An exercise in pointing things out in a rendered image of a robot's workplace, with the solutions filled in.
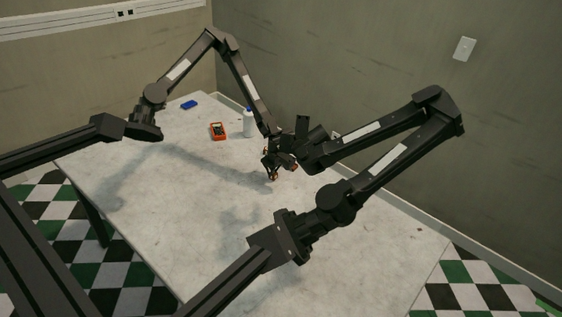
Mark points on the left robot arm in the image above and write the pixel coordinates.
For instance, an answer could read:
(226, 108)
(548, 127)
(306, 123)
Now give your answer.
(154, 94)

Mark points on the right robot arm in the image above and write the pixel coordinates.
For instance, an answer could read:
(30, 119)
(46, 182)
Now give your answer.
(335, 207)

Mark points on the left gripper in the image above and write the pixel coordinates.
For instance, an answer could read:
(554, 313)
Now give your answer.
(268, 165)

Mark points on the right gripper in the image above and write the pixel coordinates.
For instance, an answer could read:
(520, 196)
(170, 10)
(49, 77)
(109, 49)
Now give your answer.
(284, 144)

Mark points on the white bottle with blue cap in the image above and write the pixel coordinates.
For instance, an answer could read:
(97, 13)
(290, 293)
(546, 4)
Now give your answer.
(248, 123)

